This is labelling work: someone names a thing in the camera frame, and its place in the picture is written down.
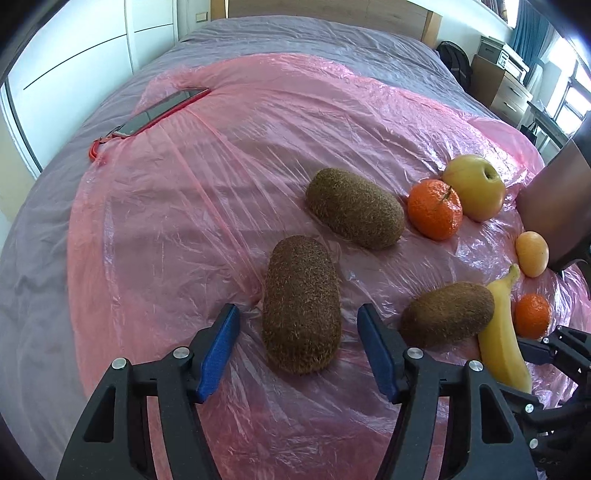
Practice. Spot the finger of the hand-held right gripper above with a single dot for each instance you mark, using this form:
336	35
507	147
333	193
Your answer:
531	412
533	351

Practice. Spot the yellow banana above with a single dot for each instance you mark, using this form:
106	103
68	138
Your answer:
501	332

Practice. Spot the white-framed desk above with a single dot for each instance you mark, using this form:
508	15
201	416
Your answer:
547	115

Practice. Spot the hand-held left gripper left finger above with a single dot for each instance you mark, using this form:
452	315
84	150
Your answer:
217	355

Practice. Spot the wooden headboard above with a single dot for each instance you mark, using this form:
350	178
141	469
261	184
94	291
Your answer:
323	11

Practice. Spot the bed with purple sheet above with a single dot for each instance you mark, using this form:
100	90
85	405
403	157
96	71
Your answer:
277	41

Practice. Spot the white wardrobe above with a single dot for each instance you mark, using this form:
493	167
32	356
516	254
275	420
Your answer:
83	55

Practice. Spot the teal curtain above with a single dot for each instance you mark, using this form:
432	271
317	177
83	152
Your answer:
531	27

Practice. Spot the grey metallic box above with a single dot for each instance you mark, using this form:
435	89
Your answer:
558	198

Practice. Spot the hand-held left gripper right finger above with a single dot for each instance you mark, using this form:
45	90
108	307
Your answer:
379	357

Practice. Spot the window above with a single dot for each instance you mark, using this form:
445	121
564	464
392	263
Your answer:
572	87

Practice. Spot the wall socket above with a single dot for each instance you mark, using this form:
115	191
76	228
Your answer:
201	17

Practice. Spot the orange tangerine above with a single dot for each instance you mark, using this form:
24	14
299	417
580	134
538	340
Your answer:
532	316
434	211

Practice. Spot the white printer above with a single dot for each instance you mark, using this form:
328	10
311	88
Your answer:
501	50

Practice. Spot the yellow apple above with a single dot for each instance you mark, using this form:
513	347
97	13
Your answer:
473	187

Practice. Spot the brown fuzzy kiwi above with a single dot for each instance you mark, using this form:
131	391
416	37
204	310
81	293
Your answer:
355	207
300	304
443	314

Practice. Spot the yellow striped pepino melon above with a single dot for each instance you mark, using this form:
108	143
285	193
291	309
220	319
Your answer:
532	254

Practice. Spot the pink plastic sheet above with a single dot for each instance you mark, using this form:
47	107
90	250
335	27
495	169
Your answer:
231	184

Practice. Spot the row of books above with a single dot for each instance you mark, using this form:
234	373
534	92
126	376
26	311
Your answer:
501	9

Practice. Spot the wooden drawer cabinet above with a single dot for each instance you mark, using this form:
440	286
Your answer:
505	97

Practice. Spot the black backpack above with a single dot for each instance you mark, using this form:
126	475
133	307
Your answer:
455	62

